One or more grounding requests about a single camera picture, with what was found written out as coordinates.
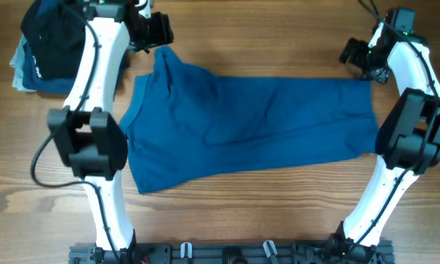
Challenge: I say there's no blue t-shirt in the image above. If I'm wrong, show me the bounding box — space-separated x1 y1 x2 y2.
120 47 378 194

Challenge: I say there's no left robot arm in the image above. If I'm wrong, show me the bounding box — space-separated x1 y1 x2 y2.
47 1 173 263

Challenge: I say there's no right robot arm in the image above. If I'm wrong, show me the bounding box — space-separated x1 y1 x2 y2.
322 3 440 263

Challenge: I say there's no black folded shirt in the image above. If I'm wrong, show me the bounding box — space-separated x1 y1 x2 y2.
21 0 85 79

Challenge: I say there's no navy folded shirt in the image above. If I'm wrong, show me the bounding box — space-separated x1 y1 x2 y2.
26 56 76 94

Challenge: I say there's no light grey folded shirt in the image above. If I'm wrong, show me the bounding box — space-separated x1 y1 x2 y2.
10 34 36 93

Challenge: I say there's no right black cable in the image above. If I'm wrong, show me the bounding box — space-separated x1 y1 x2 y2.
357 0 440 246

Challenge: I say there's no black cable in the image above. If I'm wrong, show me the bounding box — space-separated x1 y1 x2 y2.
30 0 122 264
357 0 440 246

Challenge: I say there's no left black cable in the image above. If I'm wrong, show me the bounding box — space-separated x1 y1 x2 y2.
30 0 122 264

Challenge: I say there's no right white rail clip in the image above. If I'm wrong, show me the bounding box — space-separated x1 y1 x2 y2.
263 240 277 258

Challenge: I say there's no white rail clip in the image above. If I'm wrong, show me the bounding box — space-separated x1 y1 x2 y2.
263 240 277 258
180 242 193 259

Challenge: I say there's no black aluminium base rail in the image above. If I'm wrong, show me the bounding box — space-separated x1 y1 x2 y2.
68 241 395 264

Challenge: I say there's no left white rail clip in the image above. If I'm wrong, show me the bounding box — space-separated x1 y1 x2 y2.
180 242 193 259

